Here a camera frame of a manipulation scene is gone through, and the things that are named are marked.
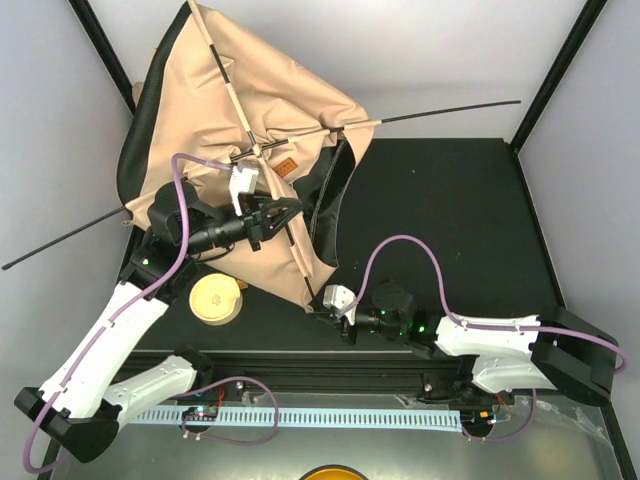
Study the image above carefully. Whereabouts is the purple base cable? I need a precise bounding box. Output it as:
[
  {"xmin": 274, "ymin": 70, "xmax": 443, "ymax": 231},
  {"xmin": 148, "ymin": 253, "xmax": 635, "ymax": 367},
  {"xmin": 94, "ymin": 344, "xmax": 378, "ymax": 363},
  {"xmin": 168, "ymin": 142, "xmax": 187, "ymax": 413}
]
[
  {"xmin": 459, "ymin": 387, "xmax": 541, "ymax": 445},
  {"xmin": 180, "ymin": 375, "xmax": 280, "ymax": 444}
]

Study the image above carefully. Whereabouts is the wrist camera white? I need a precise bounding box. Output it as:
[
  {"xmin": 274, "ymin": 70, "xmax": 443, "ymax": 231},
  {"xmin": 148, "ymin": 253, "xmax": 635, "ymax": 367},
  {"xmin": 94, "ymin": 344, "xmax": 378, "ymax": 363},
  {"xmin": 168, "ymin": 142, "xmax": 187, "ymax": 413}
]
[
  {"xmin": 229, "ymin": 160, "xmax": 260, "ymax": 216},
  {"xmin": 322, "ymin": 284, "xmax": 357, "ymax": 326}
]

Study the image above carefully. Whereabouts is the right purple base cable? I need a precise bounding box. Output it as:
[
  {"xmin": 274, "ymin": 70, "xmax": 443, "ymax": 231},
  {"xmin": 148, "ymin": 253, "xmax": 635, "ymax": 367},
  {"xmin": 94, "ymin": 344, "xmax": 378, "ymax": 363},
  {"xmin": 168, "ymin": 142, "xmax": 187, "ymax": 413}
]
[{"xmin": 459, "ymin": 387, "xmax": 541, "ymax": 445}]

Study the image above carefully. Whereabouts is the left black frame post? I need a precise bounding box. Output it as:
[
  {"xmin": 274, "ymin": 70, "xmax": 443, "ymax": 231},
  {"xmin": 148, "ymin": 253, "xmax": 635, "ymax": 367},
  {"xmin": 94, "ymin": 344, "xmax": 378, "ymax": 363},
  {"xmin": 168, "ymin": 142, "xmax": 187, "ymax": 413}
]
[{"xmin": 68, "ymin": 0, "xmax": 136, "ymax": 114}]

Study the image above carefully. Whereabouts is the yellow round object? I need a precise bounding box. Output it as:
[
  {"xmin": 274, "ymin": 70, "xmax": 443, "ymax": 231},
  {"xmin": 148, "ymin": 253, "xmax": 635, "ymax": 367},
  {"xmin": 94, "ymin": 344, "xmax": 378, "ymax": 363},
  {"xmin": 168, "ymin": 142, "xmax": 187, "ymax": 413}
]
[{"xmin": 300, "ymin": 465, "xmax": 368, "ymax": 480}]

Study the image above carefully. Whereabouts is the white slotted cable duct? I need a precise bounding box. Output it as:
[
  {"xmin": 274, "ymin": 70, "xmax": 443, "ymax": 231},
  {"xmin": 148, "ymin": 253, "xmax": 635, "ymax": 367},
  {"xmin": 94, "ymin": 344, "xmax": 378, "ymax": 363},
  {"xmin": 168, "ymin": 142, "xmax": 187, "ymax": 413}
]
[{"xmin": 132, "ymin": 405, "xmax": 462, "ymax": 433}]

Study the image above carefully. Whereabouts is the black frame post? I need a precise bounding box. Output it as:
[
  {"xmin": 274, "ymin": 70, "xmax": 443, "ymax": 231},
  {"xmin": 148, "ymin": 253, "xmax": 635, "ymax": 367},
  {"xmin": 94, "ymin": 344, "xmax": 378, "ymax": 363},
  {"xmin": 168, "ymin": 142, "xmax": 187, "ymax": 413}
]
[
  {"xmin": 68, "ymin": 0, "xmax": 136, "ymax": 114},
  {"xmin": 510, "ymin": 0, "xmax": 608, "ymax": 155}
]

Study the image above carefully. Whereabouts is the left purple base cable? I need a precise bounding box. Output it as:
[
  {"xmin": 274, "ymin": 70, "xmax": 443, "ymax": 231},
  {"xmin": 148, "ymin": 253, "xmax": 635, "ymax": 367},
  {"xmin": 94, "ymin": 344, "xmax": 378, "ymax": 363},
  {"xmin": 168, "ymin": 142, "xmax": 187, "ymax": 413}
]
[{"xmin": 180, "ymin": 375, "xmax": 280, "ymax": 444}]

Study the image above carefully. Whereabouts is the black tent pole two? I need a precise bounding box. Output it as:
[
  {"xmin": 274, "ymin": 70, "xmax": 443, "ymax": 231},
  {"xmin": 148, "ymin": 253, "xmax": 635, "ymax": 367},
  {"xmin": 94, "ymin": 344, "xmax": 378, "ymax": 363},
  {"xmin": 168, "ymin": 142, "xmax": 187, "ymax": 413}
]
[{"xmin": 1, "ymin": 100, "xmax": 522, "ymax": 271}]

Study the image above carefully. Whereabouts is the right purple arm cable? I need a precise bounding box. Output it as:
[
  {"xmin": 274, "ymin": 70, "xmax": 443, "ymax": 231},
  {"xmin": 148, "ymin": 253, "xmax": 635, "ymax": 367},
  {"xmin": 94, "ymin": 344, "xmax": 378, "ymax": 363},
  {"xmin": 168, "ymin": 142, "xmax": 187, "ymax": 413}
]
[{"xmin": 344, "ymin": 234, "xmax": 631, "ymax": 374}]

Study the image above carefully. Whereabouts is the yellow pet bowl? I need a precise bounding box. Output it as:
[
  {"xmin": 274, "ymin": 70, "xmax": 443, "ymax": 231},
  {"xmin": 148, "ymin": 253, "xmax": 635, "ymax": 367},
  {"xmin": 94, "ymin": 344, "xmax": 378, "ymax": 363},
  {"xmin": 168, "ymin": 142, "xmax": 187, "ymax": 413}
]
[{"xmin": 189, "ymin": 273, "xmax": 243, "ymax": 326}]

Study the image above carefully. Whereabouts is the black tent pole one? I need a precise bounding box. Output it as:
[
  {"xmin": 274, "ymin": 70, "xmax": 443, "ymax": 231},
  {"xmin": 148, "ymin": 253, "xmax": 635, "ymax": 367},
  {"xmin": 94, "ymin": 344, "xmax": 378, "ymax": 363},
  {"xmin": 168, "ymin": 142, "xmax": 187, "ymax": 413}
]
[{"xmin": 188, "ymin": 1, "xmax": 314, "ymax": 300}]

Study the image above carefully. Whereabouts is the right black frame post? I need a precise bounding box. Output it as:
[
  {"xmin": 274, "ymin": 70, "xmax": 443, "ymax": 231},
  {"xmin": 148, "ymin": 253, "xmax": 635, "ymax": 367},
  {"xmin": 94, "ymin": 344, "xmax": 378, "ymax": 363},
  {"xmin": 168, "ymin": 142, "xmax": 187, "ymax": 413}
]
[{"xmin": 510, "ymin": 0, "xmax": 608, "ymax": 155}]

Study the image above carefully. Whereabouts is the beige patterned pillow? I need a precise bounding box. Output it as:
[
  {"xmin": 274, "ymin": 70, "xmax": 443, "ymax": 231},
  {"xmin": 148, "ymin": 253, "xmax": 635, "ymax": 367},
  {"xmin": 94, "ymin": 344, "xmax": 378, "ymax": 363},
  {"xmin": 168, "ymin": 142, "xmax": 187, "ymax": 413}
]
[{"xmin": 131, "ymin": 81, "xmax": 144, "ymax": 112}]

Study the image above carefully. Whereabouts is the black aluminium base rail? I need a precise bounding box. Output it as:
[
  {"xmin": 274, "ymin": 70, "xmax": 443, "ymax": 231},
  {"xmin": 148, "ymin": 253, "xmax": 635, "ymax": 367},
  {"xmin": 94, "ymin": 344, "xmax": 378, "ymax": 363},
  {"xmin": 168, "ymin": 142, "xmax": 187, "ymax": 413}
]
[{"xmin": 114, "ymin": 349, "xmax": 501, "ymax": 401}]

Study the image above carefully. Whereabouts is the small electronics board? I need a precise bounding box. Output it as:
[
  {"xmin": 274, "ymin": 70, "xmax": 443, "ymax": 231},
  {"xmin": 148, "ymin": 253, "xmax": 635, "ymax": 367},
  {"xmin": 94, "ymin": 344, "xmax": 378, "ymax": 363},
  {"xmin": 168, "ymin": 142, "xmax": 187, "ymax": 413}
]
[{"xmin": 182, "ymin": 405, "xmax": 219, "ymax": 421}]

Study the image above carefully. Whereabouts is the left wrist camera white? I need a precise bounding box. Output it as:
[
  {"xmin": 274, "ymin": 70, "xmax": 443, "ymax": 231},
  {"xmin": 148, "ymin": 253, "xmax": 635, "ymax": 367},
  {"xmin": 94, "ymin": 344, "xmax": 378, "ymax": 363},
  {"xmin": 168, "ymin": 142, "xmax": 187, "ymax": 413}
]
[{"xmin": 229, "ymin": 160, "xmax": 260, "ymax": 216}]

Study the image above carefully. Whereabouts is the beige pet tent fabric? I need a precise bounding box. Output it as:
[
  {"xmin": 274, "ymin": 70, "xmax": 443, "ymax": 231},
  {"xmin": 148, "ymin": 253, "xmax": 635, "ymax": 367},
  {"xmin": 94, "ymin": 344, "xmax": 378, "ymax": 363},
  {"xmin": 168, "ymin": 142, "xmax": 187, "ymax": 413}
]
[{"xmin": 116, "ymin": 1, "xmax": 376, "ymax": 310}]

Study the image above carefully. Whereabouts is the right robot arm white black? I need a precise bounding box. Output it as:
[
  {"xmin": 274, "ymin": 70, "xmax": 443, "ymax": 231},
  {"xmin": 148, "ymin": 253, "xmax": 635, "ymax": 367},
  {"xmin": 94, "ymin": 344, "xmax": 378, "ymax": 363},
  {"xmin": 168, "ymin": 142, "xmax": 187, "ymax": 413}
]
[{"xmin": 313, "ymin": 281, "xmax": 617, "ymax": 407}]

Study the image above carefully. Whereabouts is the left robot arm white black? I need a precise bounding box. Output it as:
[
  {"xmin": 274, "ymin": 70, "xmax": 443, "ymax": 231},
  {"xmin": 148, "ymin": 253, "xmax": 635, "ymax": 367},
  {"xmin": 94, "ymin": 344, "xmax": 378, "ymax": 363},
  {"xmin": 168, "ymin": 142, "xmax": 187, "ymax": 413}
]
[{"xmin": 14, "ymin": 181, "xmax": 302, "ymax": 463}]

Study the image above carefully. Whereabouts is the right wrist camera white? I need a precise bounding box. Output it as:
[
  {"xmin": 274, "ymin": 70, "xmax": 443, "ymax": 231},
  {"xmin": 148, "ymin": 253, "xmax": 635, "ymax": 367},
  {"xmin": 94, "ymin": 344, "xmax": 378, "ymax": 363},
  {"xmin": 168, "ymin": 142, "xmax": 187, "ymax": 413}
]
[{"xmin": 322, "ymin": 284, "xmax": 357, "ymax": 326}]

